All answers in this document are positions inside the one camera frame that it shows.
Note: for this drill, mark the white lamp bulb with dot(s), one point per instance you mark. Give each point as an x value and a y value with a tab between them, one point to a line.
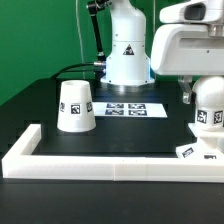
209	103

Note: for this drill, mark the white U-shaped fence frame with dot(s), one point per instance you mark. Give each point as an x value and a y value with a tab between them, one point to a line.
21	162

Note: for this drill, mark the white lamp shade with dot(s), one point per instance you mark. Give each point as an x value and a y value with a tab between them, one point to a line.
75	113

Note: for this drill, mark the white lamp base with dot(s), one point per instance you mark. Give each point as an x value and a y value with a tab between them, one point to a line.
208	145

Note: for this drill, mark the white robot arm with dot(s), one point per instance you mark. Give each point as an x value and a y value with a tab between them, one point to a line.
128	67

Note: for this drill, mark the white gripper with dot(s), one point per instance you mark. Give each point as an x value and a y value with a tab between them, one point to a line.
180	49

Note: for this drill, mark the white marker sheet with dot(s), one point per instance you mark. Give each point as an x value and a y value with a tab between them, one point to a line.
145	110

